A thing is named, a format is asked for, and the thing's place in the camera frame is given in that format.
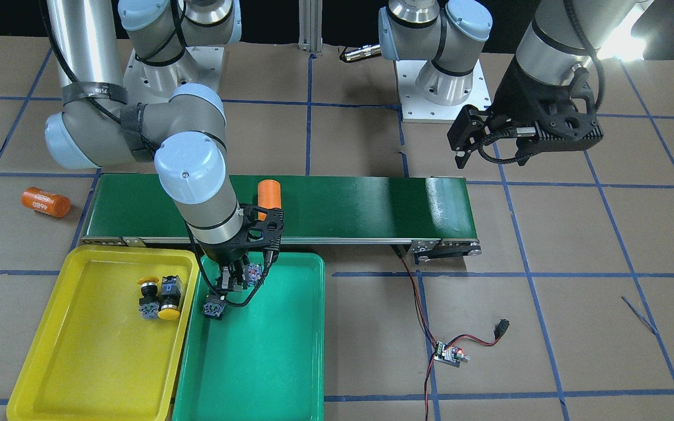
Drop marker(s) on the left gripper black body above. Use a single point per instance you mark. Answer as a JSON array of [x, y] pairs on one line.
[[511, 93]]

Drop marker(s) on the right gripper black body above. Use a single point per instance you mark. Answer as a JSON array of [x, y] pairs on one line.
[[222, 252]]

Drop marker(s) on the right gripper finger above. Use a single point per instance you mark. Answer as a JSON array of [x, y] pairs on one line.
[[224, 279], [239, 274]]

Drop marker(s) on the green push button switch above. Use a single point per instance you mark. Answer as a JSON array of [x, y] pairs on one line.
[[252, 274]]

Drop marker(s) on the plain orange cylinder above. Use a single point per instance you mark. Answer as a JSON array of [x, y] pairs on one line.
[[269, 194]]

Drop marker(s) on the orange cylinder marked 4680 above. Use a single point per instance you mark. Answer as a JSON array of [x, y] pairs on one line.
[[43, 201]]

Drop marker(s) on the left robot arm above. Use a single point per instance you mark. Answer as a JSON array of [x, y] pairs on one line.
[[561, 36]]

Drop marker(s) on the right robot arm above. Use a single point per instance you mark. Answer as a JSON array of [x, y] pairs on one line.
[[92, 41]]

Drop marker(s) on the green plastic tray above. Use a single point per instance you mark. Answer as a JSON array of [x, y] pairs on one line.
[[264, 361]]

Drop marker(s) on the green belt conveyor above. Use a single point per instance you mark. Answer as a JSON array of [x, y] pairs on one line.
[[431, 217]]

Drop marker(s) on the yellow plastic tray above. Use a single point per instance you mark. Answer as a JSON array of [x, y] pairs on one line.
[[93, 356]]

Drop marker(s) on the black power connector plug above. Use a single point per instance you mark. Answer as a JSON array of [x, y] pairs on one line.
[[501, 328]]

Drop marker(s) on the motor controller circuit board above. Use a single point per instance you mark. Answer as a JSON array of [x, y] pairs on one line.
[[449, 355]]

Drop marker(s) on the aluminium frame post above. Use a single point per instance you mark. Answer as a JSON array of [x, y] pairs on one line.
[[310, 26]]

